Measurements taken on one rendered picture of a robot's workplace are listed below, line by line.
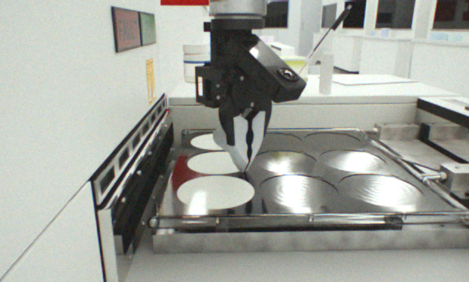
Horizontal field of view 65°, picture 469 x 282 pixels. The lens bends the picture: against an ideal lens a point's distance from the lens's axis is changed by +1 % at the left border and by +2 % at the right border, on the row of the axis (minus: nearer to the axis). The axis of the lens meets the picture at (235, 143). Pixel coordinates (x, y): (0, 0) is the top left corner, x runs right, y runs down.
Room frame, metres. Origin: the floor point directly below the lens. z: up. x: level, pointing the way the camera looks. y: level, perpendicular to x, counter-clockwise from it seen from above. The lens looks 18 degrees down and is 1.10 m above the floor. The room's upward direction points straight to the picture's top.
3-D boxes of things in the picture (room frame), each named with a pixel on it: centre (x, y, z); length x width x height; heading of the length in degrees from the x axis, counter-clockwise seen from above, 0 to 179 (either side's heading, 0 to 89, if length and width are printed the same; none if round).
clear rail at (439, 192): (0.55, -0.26, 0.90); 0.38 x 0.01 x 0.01; 2
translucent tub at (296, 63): (0.92, -0.13, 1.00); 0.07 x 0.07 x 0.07; 20
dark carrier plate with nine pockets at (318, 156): (0.54, -0.08, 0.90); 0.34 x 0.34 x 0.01; 2
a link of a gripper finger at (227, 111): (0.48, 0.00, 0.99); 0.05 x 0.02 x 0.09; 133
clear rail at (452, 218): (0.36, -0.09, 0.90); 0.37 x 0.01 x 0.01; 92
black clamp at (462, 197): (0.41, -0.29, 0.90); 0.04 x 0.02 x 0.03; 92
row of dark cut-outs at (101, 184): (0.52, 0.14, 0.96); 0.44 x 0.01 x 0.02; 2
